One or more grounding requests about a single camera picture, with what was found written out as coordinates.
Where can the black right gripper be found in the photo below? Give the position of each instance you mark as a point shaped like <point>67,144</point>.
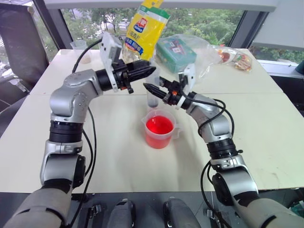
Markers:
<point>171,93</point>

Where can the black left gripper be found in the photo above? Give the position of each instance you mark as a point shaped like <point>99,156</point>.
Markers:
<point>121,73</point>

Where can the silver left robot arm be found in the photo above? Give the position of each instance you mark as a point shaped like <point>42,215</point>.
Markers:
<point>71,95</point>

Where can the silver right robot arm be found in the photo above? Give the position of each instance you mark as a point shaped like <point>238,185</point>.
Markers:
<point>218,133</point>

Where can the tall clear plastic cup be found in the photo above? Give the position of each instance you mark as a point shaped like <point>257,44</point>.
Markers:
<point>153,101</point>

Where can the measuring cup with red liquid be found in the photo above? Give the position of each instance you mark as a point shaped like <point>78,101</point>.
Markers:
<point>158,128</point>

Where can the small cup with beige contents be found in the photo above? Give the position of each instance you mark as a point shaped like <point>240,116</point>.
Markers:
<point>86,58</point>

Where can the clear empty measuring cup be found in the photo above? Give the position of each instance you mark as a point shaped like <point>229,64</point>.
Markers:
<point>78,44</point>

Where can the yellow snack bag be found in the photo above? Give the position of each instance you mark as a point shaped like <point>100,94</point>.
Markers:
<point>148,31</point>

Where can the green box in plastic bag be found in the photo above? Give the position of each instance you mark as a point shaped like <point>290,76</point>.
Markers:
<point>205,51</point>

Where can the colourful snack packets bag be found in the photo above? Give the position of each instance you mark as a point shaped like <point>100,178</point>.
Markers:
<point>237,59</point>

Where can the black chair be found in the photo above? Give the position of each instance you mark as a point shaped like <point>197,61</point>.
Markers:
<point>21,47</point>

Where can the dark rounded shape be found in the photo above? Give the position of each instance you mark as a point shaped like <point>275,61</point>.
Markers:
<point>123,213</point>
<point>180,213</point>

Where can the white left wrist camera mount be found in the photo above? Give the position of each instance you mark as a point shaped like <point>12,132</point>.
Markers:
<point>109,48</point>

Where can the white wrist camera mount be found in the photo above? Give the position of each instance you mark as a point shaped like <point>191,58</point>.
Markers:
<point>109,48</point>
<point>190,76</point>

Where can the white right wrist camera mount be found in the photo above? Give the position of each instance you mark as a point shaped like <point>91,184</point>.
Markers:
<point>190,76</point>

